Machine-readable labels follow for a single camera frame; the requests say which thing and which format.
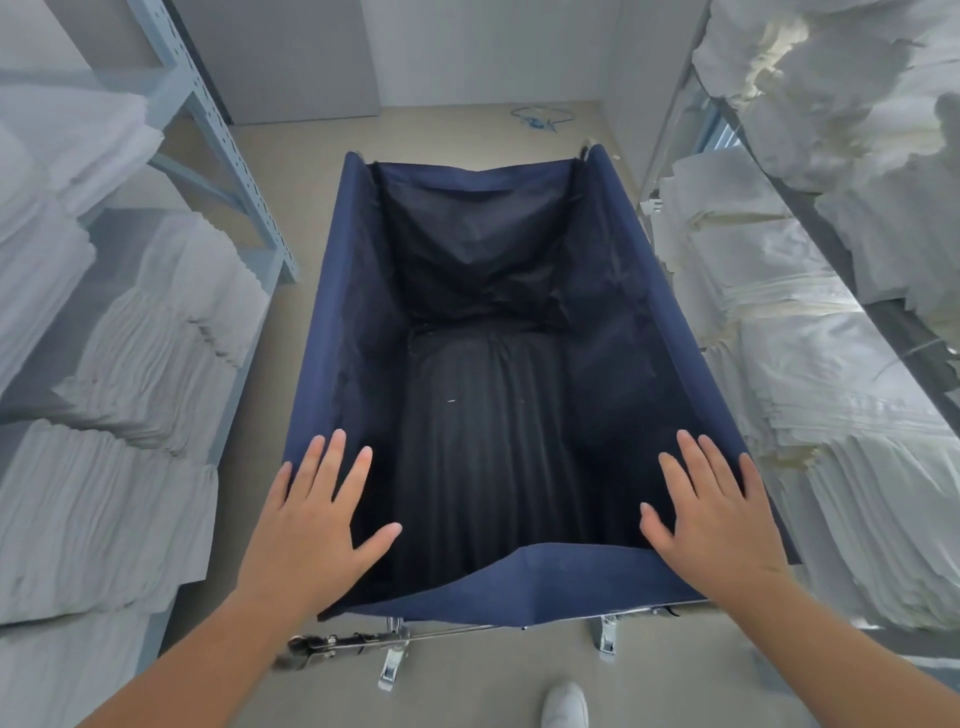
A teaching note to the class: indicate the person's right forearm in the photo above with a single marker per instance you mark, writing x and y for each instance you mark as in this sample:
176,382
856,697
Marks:
832,652

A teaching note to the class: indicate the person's left middle finger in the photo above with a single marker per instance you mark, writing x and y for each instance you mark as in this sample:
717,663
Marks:
330,465

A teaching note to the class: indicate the person's right middle finger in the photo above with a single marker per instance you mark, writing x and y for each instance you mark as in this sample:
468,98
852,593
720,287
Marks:
700,466

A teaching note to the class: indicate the person's right little finger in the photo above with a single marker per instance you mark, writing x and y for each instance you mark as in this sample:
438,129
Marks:
753,484

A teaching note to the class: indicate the grey-blue metal shelf rack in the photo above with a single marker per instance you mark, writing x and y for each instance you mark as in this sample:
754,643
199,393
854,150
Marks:
201,101

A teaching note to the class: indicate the person's right hand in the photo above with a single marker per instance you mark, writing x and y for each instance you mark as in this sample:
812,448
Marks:
720,540

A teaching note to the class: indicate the person's white shoe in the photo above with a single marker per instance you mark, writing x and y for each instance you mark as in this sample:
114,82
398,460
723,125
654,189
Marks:
564,706

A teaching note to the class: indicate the grey metal shelf rack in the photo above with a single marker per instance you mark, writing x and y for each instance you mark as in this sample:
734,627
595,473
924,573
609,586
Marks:
900,334

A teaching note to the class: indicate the person's left thumb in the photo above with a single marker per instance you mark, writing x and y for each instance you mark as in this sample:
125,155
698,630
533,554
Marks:
377,545

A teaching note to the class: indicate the navy fabric laundry cart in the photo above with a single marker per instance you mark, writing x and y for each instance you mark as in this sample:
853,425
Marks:
337,315

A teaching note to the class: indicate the person's left little finger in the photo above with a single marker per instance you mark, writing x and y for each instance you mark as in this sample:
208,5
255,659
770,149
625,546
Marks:
279,489

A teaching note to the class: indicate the person's left hand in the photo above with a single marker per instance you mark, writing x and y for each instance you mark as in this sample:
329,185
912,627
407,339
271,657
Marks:
304,536

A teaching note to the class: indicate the person's right thumb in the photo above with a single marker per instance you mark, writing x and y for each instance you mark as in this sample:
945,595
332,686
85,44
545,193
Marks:
658,531

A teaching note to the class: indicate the pile of crumpled white linens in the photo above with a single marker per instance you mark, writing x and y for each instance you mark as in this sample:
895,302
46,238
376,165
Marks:
847,90

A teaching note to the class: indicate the stack of folded white linens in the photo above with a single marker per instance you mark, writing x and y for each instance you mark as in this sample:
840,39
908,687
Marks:
742,240
67,671
97,525
75,142
862,465
37,277
172,337

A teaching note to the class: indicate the person's left forearm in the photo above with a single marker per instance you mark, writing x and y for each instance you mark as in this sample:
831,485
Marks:
202,667

